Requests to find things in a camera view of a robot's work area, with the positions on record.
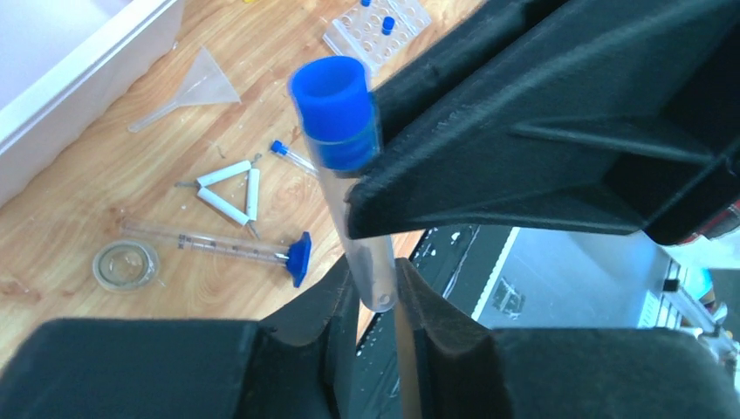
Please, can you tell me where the small glass flask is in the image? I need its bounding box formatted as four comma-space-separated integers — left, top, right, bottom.
92, 239, 161, 292

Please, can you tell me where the pink plastic bin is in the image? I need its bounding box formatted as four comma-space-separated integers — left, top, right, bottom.
1, 1, 185, 203

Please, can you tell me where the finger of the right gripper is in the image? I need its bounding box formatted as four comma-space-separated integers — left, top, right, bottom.
347, 1, 739, 244

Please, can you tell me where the clay pipe triangle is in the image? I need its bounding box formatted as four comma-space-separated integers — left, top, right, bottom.
175, 153, 263, 240

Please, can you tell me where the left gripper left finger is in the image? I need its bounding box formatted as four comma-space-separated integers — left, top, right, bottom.
1, 259, 359, 418

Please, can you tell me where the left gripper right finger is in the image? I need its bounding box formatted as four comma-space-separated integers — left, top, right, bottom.
395, 258, 739, 418

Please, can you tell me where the clear plastic funnel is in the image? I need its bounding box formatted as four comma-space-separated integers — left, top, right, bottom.
127, 46, 241, 133

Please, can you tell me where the clear well plate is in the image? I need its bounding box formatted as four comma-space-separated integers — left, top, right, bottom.
322, 0, 432, 76

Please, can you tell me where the glass graduated tube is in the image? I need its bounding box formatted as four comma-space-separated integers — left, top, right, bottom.
120, 218, 289, 265

